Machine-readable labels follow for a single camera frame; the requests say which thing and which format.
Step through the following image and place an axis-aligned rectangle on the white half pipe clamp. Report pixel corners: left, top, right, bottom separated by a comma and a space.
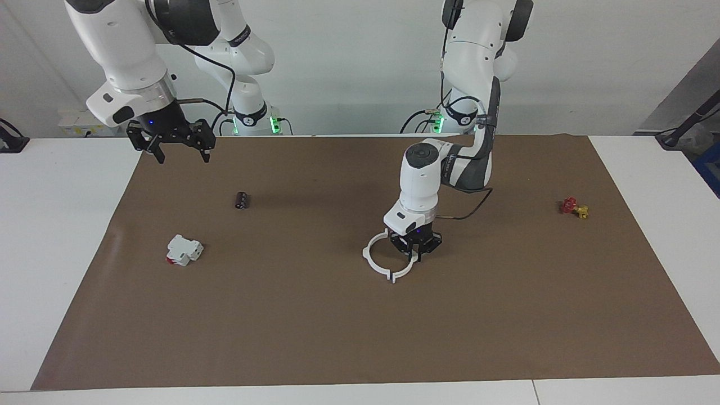
391, 253, 422, 284
363, 228, 396, 284

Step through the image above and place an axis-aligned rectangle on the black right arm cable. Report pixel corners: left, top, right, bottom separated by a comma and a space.
146, 0, 237, 133

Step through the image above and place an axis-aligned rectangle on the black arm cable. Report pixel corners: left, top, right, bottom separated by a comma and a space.
146, 0, 237, 133
438, 0, 498, 221

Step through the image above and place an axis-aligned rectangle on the brown table mat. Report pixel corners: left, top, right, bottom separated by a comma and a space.
31, 135, 720, 392

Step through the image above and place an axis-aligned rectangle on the blue box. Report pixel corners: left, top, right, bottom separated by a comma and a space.
693, 143, 720, 199

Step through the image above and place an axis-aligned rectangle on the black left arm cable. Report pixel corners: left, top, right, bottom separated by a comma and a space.
438, 0, 498, 221

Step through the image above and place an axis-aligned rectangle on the black stand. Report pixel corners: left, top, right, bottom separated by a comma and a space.
655, 90, 720, 150

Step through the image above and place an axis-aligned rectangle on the white circuit breaker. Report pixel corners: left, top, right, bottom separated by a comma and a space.
166, 234, 204, 267

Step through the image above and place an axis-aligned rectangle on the red yellow valve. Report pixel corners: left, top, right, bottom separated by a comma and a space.
560, 197, 590, 219

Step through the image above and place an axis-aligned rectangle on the black clamp mount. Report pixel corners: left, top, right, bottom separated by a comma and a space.
0, 118, 30, 154

